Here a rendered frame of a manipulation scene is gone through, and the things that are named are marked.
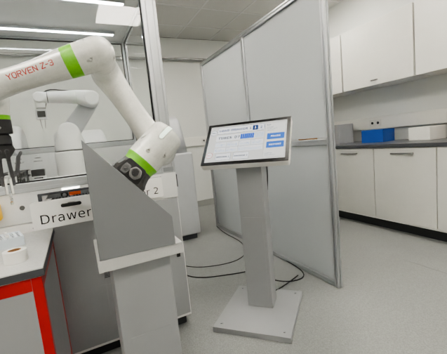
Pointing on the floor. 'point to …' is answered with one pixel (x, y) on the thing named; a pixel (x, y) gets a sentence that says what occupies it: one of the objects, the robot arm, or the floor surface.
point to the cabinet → (99, 282)
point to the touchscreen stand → (258, 271)
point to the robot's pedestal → (144, 300)
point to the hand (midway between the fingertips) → (8, 186)
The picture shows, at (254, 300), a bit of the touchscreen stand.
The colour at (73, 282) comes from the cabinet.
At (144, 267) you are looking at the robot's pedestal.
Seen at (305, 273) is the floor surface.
